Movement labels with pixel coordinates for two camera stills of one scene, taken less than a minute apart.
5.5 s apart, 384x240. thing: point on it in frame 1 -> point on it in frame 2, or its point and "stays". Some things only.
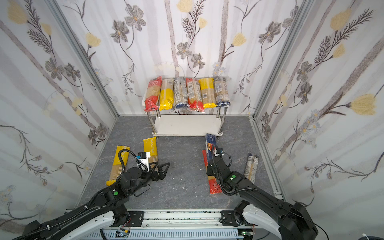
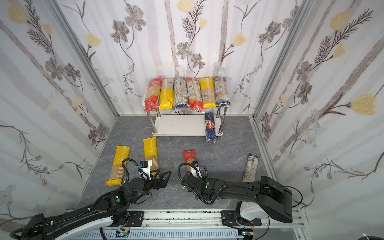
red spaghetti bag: [214, 188] -> [189, 157]
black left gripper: [155, 171] -> [157, 181]
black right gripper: [212, 161] -> [188, 177]
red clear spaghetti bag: [153, 94] stays
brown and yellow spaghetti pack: [166, 101] stays
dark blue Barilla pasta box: [211, 140] -> [210, 129]
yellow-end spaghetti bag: [207, 86] stays
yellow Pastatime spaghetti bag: [150, 145] stays
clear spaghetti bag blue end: [181, 93] stays
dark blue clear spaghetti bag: [221, 91] stays
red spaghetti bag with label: [194, 95] stays
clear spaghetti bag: [251, 166] stays
